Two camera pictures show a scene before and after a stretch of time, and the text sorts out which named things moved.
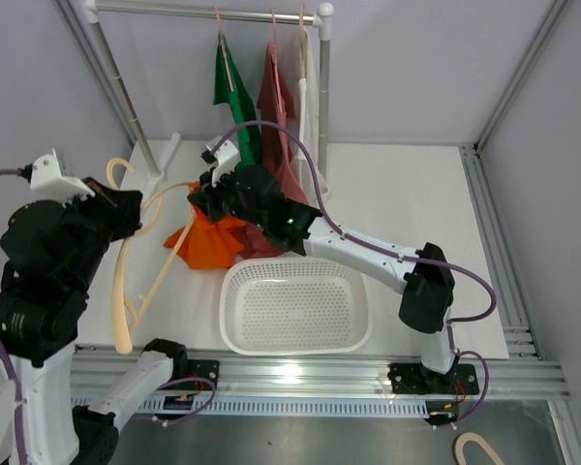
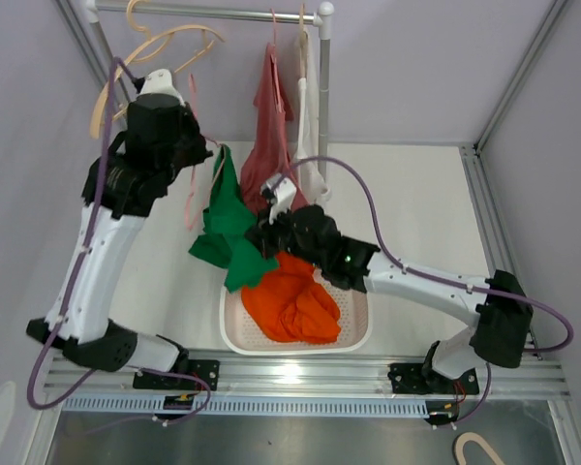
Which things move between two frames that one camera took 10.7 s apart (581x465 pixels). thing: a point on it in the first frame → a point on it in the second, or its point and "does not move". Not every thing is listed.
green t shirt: [250, 141] → [229, 217]
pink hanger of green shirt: [225, 51] → [193, 178]
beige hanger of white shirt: [303, 46] does not move
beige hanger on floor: [471, 436] does not move
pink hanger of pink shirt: [276, 74] does not move
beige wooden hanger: [120, 316] → [210, 35]
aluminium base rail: [310, 371] does not move
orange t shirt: [177, 238] → [290, 305]
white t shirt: [303, 176] does not move
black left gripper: [123, 204] → [198, 152]
